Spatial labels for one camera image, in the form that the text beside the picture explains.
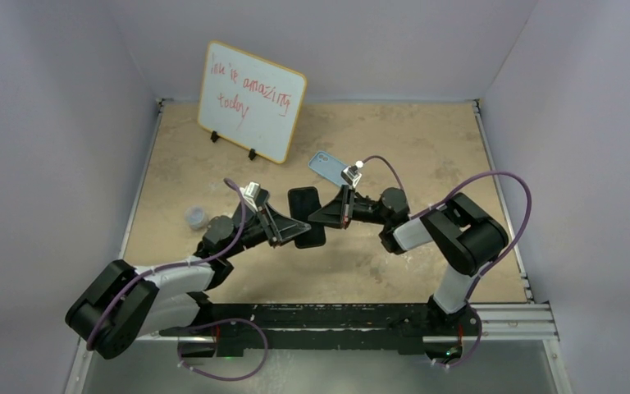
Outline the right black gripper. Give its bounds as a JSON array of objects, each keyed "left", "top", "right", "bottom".
[{"left": 308, "top": 185, "right": 390, "bottom": 230}]

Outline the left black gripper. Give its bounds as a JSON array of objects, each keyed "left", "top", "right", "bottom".
[{"left": 222, "top": 202, "right": 310, "bottom": 259}]

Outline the black phone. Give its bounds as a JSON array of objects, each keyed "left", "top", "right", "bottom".
[{"left": 287, "top": 186, "right": 326, "bottom": 249}]

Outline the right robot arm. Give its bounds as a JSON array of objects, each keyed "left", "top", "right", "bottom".
[{"left": 308, "top": 186, "right": 509, "bottom": 334}]

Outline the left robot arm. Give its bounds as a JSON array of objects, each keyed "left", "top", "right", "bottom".
[{"left": 65, "top": 203, "right": 312, "bottom": 360}]

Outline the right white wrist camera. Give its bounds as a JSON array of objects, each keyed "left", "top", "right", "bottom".
[{"left": 340, "top": 161, "right": 364, "bottom": 190}]

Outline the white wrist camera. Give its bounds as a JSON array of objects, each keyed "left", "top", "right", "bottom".
[
  {"left": 241, "top": 181, "right": 270, "bottom": 212},
  {"left": 340, "top": 161, "right": 364, "bottom": 190}
]

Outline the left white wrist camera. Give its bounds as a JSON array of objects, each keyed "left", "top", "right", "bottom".
[{"left": 241, "top": 181, "right": 270, "bottom": 212}]

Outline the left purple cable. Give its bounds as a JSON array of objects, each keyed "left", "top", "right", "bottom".
[{"left": 85, "top": 178, "right": 271, "bottom": 382}]

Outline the purple cable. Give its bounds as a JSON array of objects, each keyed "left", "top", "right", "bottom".
[
  {"left": 85, "top": 178, "right": 271, "bottom": 382},
  {"left": 361, "top": 155, "right": 533, "bottom": 371}
]

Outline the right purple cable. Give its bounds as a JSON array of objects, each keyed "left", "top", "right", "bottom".
[{"left": 361, "top": 155, "right": 533, "bottom": 371}]

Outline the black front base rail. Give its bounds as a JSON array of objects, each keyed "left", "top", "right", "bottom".
[{"left": 160, "top": 302, "right": 463, "bottom": 363}]

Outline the white board with orange frame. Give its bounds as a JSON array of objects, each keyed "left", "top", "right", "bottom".
[{"left": 197, "top": 40, "right": 308, "bottom": 164}]

